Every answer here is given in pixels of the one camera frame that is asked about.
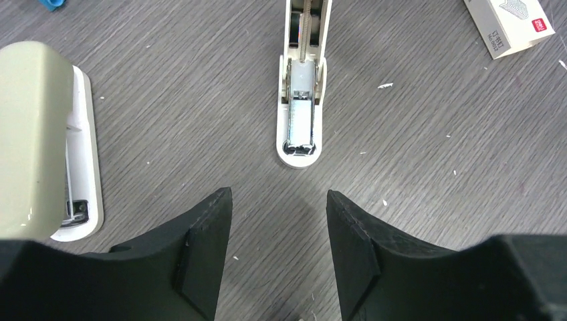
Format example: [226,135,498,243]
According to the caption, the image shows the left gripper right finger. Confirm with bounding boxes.
[326,190,566,320]

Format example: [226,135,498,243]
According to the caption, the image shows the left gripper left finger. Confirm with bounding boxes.
[1,187,233,320]

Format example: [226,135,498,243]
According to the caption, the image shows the beige white stapler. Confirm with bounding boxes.
[1,41,104,242]

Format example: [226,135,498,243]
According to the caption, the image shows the white staple remover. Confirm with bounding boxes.
[275,0,332,169]

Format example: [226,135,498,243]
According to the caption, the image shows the white staple box sleeve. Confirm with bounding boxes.
[463,0,555,60]

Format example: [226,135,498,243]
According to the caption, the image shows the blue green brick stack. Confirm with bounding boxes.
[39,0,66,11]

